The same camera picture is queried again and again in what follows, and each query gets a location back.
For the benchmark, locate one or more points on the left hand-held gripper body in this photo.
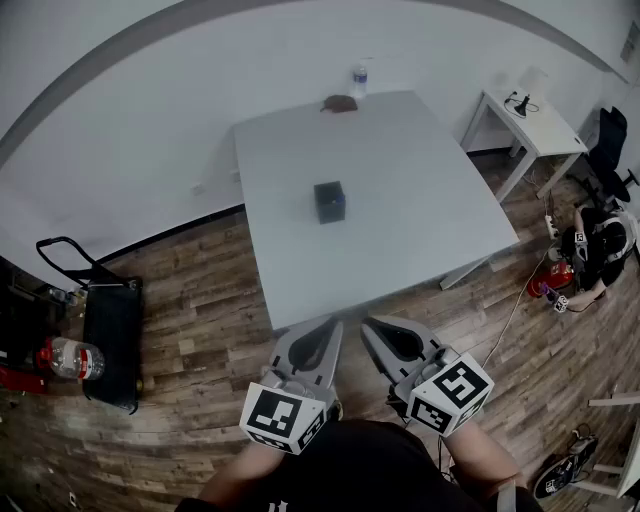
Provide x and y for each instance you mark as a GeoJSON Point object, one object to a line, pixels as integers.
{"type": "Point", "coordinates": [280, 417]}

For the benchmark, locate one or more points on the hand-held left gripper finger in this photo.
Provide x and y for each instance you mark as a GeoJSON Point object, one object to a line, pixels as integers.
{"type": "Point", "coordinates": [334, 355]}
{"type": "Point", "coordinates": [283, 350]}

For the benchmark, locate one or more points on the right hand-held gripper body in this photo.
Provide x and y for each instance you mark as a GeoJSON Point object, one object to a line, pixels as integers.
{"type": "Point", "coordinates": [450, 395]}

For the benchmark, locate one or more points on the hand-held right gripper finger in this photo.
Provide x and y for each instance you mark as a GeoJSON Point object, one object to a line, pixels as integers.
{"type": "Point", "coordinates": [422, 336]}
{"type": "Point", "coordinates": [382, 357]}

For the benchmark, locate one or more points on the dark blue cube box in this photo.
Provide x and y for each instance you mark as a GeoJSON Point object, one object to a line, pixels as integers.
{"type": "Point", "coordinates": [330, 210]}

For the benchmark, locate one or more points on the person's right forearm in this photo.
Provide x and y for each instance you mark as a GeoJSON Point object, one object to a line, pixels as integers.
{"type": "Point", "coordinates": [480, 450]}

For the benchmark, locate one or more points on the person's left forearm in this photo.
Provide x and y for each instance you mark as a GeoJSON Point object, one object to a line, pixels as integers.
{"type": "Point", "coordinates": [245, 470]}

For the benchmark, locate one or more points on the person's black shirt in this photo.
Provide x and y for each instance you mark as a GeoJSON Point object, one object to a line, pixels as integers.
{"type": "Point", "coordinates": [360, 470]}

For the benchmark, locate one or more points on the white power strip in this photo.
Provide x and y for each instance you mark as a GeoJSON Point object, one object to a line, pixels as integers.
{"type": "Point", "coordinates": [550, 226]}

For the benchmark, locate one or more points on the black platform hand cart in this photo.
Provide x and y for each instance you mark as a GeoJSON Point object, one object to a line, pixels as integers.
{"type": "Point", "coordinates": [112, 340]}

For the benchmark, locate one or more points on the large clear water jug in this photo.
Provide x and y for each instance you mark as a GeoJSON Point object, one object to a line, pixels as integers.
{"type": "Point", "coordinates": [77, 359]}

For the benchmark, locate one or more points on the small white side table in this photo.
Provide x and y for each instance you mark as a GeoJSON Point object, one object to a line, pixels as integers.
{"type": "Point", "coordinates": [540, 125]}

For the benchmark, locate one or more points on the brown cap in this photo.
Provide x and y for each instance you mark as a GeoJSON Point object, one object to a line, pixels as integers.
{"type": "Point", "coordinates": [340, 104]}

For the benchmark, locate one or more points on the black desk lamp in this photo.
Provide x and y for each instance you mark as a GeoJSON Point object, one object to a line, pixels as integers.
{"type": "Point", "coordinates": [521, 106]}

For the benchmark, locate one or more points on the black office chair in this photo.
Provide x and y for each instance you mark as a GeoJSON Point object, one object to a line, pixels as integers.
{"type": "Point", "coordinates": [611, 155]}

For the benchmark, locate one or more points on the clear plastic water bottle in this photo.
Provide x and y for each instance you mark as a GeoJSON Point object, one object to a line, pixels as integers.
{"type": "Point", "coordinates": [359, 82]}

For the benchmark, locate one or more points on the red tool box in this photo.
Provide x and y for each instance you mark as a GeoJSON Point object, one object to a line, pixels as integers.
{"type": "Point", "coordinates": [20, 377]}

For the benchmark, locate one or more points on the white furniture frame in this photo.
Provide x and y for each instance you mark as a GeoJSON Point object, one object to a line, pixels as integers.
{"type": "Point", "coordinates": [627, 460]}

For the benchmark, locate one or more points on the wall notice sheet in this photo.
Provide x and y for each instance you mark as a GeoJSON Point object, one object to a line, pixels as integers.
{"type": "Point", "coordinates": [631, 42]}

